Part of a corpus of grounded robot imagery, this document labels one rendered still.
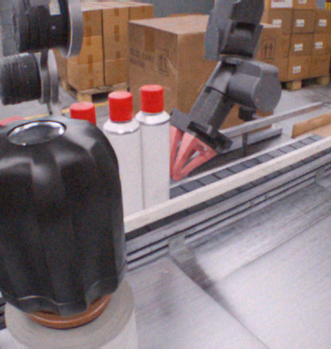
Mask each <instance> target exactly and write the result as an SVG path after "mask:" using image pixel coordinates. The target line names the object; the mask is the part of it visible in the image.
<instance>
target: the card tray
mask: <svg viewBox="0 0 331 349"><path fill-rule="evenodd" d="M308 134H318V135H321V136H323V137H324V138H328V137H329V136H331V112H330V113H329V112H328V113H325V114H323V115H320V116H318V115H317V116H315V117H313V118H310V119H308V120H304V121H301V122H299V123H296V124H294V125H293V130H292V134H291V138H294V139H296V138H298V137H300V136H304V135H308Z"/></svg>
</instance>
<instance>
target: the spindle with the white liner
mask: <svg viewBox="0 0 331 349"><path fill-rule="evenodd" d="M126 258H127V256H126V243H125V218H124V205H123V192H122V183H121V178H120V172H119V163H118V159H117V156H116V153H115V150H114V148H113V147H112V146H111V143H110V141H109V139H108V138H107V136H106V135H105V134H104V133H103V132H102V130H101V129H100V128H99V127H98V126H97V125H94V124H92V123H91V122H89V121H87V120H80V119H74V118H68V117H67V116H65V115H46V116H42V117H39V118H36V119H30V120H17V121H14V122H11V123H9V124H6V125H3V126H1V127H0V293H1V295H2V296H3V298H4V299H5V300H6V305H5V323H6V325H7V328H8V330H9V332H10V334H11V336H12V338H13V340H14V342H15V345H16V348H17V349H138V337H137V331H136V327H135V298H134V294H133V291H132V289H131V287H130V285H129V283H128V282H127V281H126V280H125V273H126V270H127V260H126Z"/></svg>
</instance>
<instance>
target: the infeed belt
mask: <svg viewBox="0 0 331 349"><path fill-rule="evenodd" d="M324 139H325V138H324V137H323V136H321V135H318V134H314V135H311V136H309V137H305V138H302V139H300V140H298V141H296V142H293V143H292V144H287V145H284V146H281V147H278V148H277V149H275V150H272V151H270V152H265V153H263V154H260V155H257V156H255V157H253V158H250V159H247V160H245V161H244V162H241V163H237V164H234V165H230V166H228V167H227V168H223V169H221V170H218V171H215V172H213V173H212V174H207V175H204V176H202V177H199V178H196V179H193V180H190V181H187V182H185V183H183V184H180V185H177V186H174V187H171V188H169V200H170V199H173V198H175V197H178V196H180V195H182V194H188V193H191V192H193V191H195V190H197V189H199V188H202V187H204V186H207V185H209V184H212V183H214V182H217V181H219V180H222V179H224V178H227V177H230V176H233V175H237V174H239V173H241V172H244V171H245V170H247V169H250V168H252V167H255V166H257V165H260V164H264V163H266V162H269V161H271V160H273V159H276V158H277V157H279V156H281V155H285V154H290V153H291V152H294V151H296V150H297V149H300V148H302V147H304V146H308V145H311V144H313V143H315V142H317V141H320V140H324ZM330 153H331V147H329V148H328V149H325V150H322V151H321V152H318V153H316V154H314V155H312V156H311V155H310V156H308V157H306V158H304V159H302V160H300V161H297V162H296V163H294V164H291V165H287V166H285V167H283V168H280V169H279V170H277V171H274V172H273V173H271V174H267V175H265V176H261V177H259V178H257V179H256V180H253V181H251V182H248V183H247V184H243V185H241V186H238V187H237V188H235V189H233V190H230V191H228V192H225V193H222V194H219V195H216V196H214V197H213V198H210V199H208V200H205V201H204V202H201V203H199V204H196V205H194V206H191V207H189V208H186V209H185V210H181V211H178V212H176V213H174V214H171V215H169V216H167V217H164V218H162V219H159V220H157V221H155V222H153V223H149V224H145V225H143V226H141V227H139V228H137V229H135V230H133V231H130V232H126V233H125V242H128V241H129V240H132V239H134V238H136V237H138V236H140V235H141V234H148V233H150V232H152V231H154V230H155V229H157V228H160V227H162V226H164V225H167V224H172V223H173V222H176V221H178V220H180V219H183V218H184V217H186V216H189V215H191V214H194V213H196V212H198V211H200V210H202V209H205V208H208V207H211V206H212V205H215V204H218V203H221V202H223V201H225V200H226V199H228V198H230V197H233V196H235V195H237V194H240V193H243V192H244V191H246V190H250V189H252V188H255V187H256V186H259V185H261V184H264V183H265V182H267V181H270V180H272V179H273V178H276V177H278V176H280V175H285V174H286V173H288V172H291V171H292V170H294V169H297V168H298V167H300V166H302V165H307V164H308V163H311V162H312V161H314V160H316V159H317V158H320V157H321V156H322V157H323V156H326V155H328V154H330Z"/></svg>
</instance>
